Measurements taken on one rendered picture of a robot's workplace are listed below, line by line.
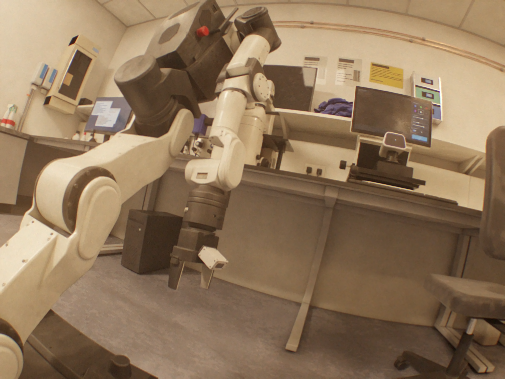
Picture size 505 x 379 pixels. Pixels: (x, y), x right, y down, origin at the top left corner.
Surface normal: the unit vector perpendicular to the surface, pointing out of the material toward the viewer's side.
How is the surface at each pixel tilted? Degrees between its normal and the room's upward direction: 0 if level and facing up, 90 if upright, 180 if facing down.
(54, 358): 45
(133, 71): 69
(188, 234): 82
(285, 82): 86
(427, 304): 90
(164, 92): 112
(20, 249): 37
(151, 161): 102
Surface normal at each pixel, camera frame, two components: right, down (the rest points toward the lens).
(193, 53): 0.69, 0.41
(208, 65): 0.81, 0.22
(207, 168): -0.44, -0.30
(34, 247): 0.06, -0.84
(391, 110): -0.30, -0.08
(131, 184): 0.96, 0.20
